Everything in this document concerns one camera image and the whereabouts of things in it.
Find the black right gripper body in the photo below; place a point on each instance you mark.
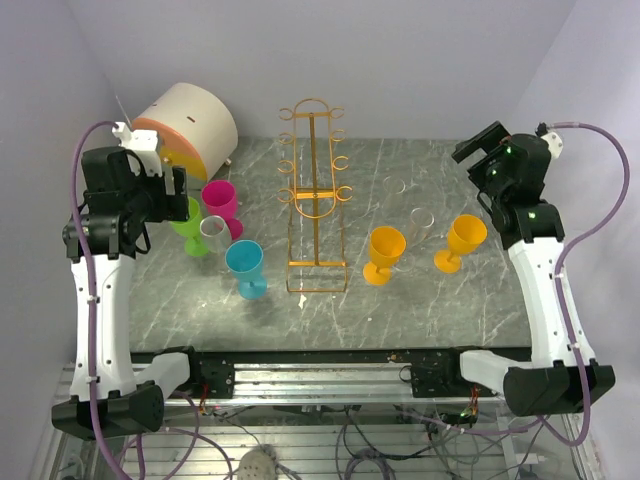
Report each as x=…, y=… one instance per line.
x=484, y=174

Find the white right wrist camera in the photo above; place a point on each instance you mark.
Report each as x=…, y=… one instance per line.
x=554, y=142

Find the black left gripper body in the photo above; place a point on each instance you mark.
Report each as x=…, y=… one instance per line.
x=150, y=197

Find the pink plastic wine glass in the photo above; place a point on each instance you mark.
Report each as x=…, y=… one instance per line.
x=220, y=198

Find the clear wine glass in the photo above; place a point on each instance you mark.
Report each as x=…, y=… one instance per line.
x=393, y=186
x=420, y=223
x=215, y=234

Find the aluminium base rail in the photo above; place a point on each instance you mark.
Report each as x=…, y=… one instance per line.
x=315, y=384

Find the green plastic wine glass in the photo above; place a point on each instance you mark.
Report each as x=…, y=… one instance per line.
x=190, y=230

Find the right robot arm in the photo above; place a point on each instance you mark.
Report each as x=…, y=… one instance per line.
x=562, y=375

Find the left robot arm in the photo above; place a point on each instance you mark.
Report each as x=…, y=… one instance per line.
x=126, y=188

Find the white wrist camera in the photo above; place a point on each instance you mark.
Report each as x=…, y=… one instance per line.
x=554, y=142
x=145, y=146

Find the orange wine glass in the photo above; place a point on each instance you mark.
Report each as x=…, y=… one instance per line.
x=465, y=235
x=386, y=246

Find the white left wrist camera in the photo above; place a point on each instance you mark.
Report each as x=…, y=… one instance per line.
x=145, y=146

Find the gold wire glass rack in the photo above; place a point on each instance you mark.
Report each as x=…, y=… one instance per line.
x=314, y=202

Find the cream round drawer box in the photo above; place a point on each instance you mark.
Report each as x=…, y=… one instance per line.
x=196, y=128

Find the blue plastic wine glass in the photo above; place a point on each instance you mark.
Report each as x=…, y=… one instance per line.
x=245, y=259

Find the orange wine glass right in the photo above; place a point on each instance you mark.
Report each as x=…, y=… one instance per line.
x=465, y=235

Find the orange wine glass left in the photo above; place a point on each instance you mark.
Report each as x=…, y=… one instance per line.
x=386, y=246

